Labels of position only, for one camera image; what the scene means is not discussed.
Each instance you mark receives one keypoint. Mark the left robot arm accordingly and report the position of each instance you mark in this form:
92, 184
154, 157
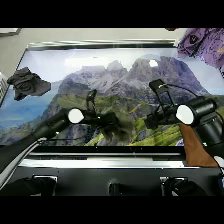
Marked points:
50, 126

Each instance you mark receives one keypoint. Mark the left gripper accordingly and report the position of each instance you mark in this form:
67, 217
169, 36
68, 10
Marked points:
104, 119

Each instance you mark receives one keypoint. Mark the dark grey garment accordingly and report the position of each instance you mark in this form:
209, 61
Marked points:
28, 84

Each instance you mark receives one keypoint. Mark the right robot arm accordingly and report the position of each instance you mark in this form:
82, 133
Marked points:
203, 111

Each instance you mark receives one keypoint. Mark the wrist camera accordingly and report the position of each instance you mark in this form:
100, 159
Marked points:
159, 87
91, 98

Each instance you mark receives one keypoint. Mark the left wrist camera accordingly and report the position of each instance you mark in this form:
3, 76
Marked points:
91, 98

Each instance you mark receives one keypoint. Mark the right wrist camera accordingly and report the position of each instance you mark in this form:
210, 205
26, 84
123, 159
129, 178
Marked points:
159, 87

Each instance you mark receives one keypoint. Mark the purple printed garment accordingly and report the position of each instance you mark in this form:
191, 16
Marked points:
205, 45

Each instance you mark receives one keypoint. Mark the silver frame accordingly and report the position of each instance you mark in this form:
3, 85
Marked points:
100, 162

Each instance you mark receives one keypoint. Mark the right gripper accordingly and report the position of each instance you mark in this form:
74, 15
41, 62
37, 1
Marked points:
156, 120

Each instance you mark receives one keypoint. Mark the brown garment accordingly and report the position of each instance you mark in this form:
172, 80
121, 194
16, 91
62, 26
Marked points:
196, 148

